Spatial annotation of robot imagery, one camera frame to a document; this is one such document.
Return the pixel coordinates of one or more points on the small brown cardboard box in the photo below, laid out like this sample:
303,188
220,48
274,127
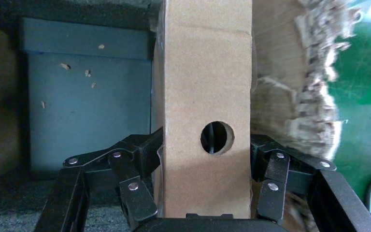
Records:
204,80

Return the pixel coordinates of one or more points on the dark grey carton liner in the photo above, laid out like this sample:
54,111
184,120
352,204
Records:
92,112

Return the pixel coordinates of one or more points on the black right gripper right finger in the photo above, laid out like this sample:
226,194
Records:
276,166

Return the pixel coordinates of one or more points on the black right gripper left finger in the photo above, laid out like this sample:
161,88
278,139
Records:
134,150

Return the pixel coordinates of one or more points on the large open cardboard carton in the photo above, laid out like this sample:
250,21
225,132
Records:
278,48

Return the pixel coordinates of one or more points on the black foam insert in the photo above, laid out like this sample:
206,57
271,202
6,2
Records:
76,12

